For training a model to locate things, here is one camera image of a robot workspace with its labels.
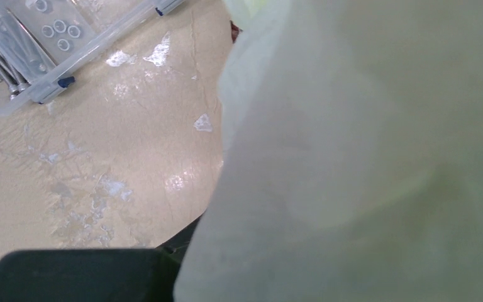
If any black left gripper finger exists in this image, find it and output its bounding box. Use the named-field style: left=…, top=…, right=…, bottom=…
left=0, top=219, right=199, bottom=301

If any clear plastic screw box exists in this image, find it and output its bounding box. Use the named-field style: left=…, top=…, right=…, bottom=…
left=0, top=1, right=179, bottom=116

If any green plastic bag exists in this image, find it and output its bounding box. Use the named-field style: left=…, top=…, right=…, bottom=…
left=174, top=1, right=483, bottom=301

